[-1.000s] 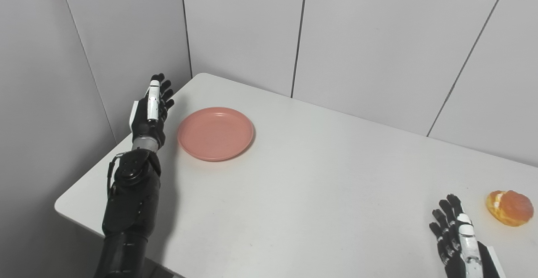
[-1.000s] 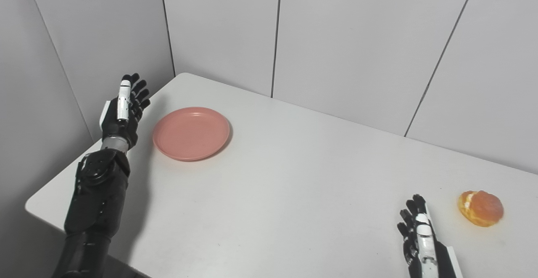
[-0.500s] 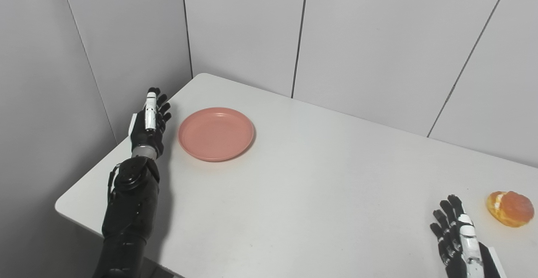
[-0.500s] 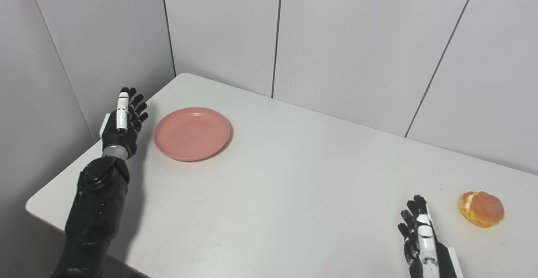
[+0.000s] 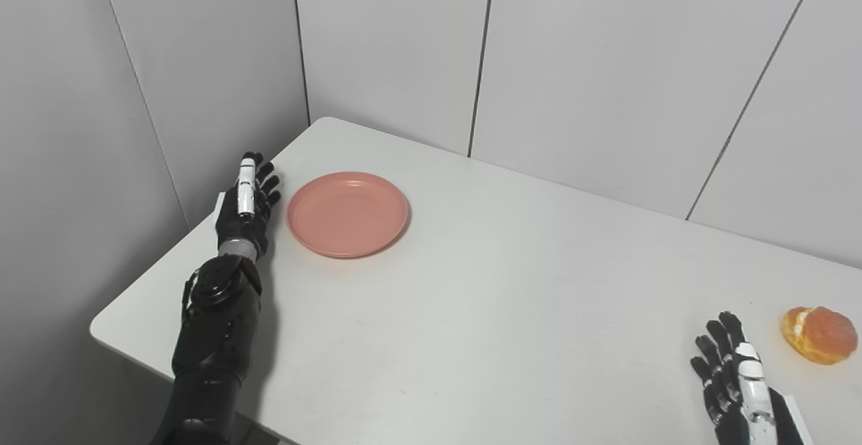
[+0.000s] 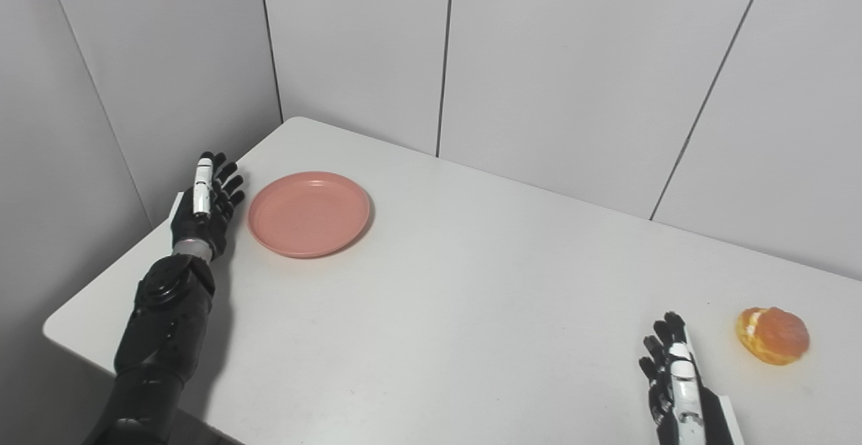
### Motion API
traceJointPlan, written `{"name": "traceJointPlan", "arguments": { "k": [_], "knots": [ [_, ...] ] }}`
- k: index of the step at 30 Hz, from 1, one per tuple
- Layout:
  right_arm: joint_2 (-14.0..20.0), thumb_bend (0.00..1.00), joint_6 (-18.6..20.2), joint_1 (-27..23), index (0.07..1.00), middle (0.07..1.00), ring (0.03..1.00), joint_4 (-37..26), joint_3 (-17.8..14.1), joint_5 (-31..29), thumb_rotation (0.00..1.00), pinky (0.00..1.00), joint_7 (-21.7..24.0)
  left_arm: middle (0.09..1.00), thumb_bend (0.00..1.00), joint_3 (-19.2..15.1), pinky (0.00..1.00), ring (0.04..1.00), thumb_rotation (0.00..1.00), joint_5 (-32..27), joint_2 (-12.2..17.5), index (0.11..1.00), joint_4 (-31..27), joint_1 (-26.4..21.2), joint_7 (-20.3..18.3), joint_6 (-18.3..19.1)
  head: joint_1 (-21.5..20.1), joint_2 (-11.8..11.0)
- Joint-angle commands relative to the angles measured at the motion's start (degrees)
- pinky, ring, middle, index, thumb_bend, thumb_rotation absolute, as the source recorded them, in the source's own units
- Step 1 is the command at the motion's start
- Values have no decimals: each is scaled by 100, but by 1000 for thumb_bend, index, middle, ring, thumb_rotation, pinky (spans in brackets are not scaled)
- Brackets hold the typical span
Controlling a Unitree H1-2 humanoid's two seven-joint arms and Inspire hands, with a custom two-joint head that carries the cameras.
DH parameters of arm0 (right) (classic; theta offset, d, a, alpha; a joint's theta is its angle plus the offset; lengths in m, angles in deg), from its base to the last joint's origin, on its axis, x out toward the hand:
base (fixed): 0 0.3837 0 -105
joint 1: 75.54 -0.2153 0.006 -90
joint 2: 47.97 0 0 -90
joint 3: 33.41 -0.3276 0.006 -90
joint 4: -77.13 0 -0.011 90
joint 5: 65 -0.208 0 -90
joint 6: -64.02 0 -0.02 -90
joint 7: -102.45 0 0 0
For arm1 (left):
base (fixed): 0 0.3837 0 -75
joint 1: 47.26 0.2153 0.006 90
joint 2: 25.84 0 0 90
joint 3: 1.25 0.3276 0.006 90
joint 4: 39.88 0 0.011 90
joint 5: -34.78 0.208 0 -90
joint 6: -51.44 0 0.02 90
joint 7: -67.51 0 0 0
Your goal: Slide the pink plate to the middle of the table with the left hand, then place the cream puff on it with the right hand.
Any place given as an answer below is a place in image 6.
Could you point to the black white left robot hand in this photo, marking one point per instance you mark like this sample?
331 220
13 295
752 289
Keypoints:
202 223

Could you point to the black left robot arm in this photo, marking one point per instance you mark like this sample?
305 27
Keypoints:
161 324

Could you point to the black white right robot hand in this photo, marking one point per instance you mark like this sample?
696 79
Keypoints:
687 404

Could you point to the pink round plate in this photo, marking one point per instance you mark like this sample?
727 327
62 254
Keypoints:
308 215

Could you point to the orange cream puff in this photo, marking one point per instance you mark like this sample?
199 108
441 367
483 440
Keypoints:
774 336

